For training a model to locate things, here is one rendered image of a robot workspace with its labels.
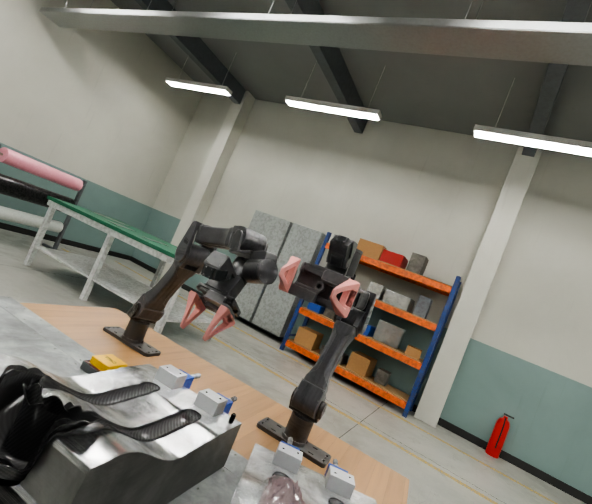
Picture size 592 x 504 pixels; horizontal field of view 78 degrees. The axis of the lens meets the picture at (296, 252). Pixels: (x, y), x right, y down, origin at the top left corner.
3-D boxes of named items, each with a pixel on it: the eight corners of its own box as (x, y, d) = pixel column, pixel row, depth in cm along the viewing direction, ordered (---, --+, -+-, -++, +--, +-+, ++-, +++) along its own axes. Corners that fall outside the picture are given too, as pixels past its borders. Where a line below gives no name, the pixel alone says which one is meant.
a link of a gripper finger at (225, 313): (207, 337, 74) (234, 300, 78) (180, 322, 76) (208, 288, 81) (216, 351, 79) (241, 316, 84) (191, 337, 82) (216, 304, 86)
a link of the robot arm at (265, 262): (280, 289, 83) (292, 239, 86) (251, 279, 77) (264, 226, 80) (249, 287, 91) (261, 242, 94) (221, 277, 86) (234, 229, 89)
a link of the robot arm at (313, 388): (312, 415, 88) (367, 308, 105) (289, 401, 91) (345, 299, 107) (314, 422, 93) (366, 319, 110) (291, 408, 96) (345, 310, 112)
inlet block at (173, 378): (186, 381, 89) (195, 360, 89) (202, 391, 87) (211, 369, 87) (148, 390, 76) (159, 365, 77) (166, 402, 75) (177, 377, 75)
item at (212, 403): (222, 404, 84) (232, 382, 85) (240, 415, 82) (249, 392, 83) (187, 416, 72) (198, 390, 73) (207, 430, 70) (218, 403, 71)
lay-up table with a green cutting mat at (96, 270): (93, 274, 556) (120, 212, 561) (215, 342, 461) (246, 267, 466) (14, 261, 453) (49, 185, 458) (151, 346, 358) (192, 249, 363)
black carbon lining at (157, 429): (145, 389, 75) (164, 345, 75) (205, 430, 69) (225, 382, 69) (-69, 433, 43) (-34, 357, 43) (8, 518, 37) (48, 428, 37)
